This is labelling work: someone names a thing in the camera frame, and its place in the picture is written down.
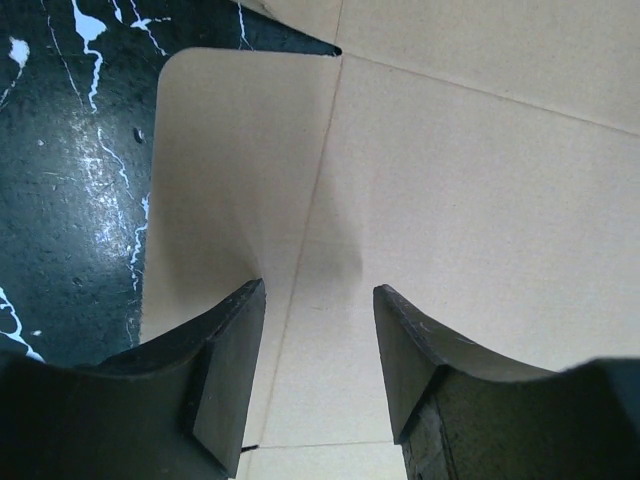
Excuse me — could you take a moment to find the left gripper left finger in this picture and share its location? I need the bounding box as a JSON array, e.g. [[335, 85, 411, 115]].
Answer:
[[1, 279, 265, 479]]

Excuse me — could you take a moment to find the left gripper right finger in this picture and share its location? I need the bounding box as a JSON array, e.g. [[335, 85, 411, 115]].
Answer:
[[373, 285, 639, 479]]

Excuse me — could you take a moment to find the brown cardboard box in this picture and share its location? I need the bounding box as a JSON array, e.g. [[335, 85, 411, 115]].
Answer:
[[142, 1, 639, 479]]

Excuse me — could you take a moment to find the black marble pattern mat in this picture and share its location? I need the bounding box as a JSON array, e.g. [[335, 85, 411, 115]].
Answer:
[[1, 0, 340, 367]]

